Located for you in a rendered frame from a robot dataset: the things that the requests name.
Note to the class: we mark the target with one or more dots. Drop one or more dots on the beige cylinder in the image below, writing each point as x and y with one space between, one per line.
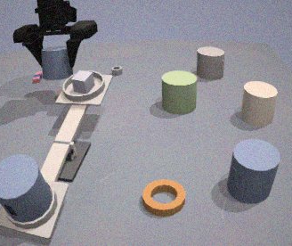
258 103

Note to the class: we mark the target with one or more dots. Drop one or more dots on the pink eraser with blue sleeve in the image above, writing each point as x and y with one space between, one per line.
38 76

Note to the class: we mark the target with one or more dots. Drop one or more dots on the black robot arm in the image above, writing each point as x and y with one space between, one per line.
70 12

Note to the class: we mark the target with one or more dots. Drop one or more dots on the orange ring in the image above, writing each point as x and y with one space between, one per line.
159 209

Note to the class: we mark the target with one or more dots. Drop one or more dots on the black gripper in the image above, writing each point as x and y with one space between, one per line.
51 18

